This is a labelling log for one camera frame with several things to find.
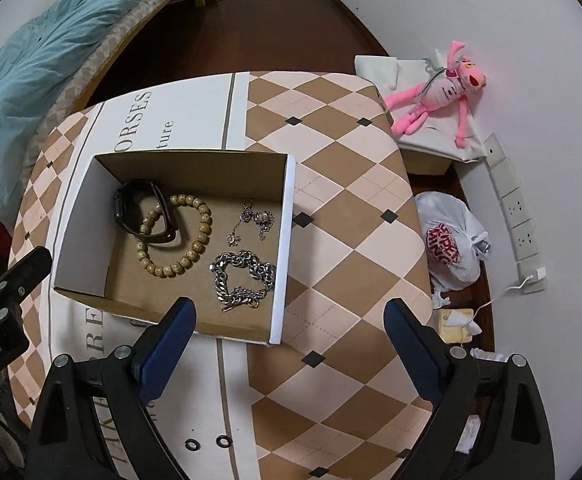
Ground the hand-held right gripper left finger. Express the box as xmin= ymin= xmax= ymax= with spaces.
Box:
xmin=24 ymin=297 xmax=197 ymax=480

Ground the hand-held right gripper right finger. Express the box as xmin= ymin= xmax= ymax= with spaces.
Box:
xmin=383 ymin=297 xmax=556 ymax=480

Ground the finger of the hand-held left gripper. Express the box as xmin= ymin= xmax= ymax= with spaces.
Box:
xmin=0 ymin=246 xmax=53 ymax=308

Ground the chunky silver chain bracelet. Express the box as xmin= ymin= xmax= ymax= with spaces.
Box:
xmin=211 ymin=249 xmax=277 ymax=311

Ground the black smart band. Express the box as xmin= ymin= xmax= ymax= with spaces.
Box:
xmin=114 ymin=180 xmax=179 ymax=246

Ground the wooden bead bracelet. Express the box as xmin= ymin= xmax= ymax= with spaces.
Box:
xmin=136 ymin=193 xmax=213 ymax=278

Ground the thin silver necklace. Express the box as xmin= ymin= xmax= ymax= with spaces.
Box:
xmin=227 ymin=201 xmax=275 ymax=247

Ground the small yellowish box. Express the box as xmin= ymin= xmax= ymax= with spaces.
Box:
xmin=438 ymin=308 xmax=476 ymax=346

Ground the brown checkered tablecloth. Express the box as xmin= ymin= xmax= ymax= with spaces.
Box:
xmin=7 ymin=71 xmax=434 ymax=480

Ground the white plastic bag red print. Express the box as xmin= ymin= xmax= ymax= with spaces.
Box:
xmin=415 ymin=191 xmax=490 ymax=309

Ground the white power strip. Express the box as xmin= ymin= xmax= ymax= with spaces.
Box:
xmin=483 ymin=132 xmax=546 ymax=293

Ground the small brown cardboard box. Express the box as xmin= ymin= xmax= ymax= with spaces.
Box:
xmin=403 ymin=147 xmax=449 ymax=177

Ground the teal blanket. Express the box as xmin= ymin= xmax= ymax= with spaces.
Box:
xmin=0 ymin=0 xmax=172 ymax=206

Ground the white printed paper bag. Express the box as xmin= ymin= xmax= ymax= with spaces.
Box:
xmin=46 ymin=72 xmax=257 ymax=480

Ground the pink plush toy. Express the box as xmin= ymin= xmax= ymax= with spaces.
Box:
xmin=383 ymin=40 xmax=489 ymax=150

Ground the white charger with cable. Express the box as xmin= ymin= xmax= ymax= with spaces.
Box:
xmin=463 ymin=268 xmax=546 ymax=333

